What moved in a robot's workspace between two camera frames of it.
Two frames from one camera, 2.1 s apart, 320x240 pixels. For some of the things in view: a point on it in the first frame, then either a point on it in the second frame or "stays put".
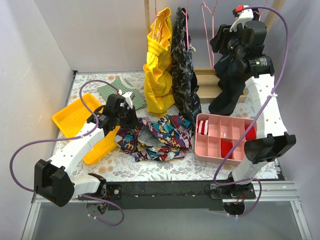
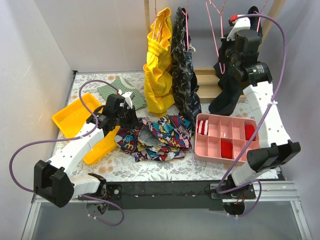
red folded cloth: [251, 134] stays put
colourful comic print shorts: [162, 138] stays put
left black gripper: [129, 120] stays put
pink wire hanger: [213, 30] → [221, 13]
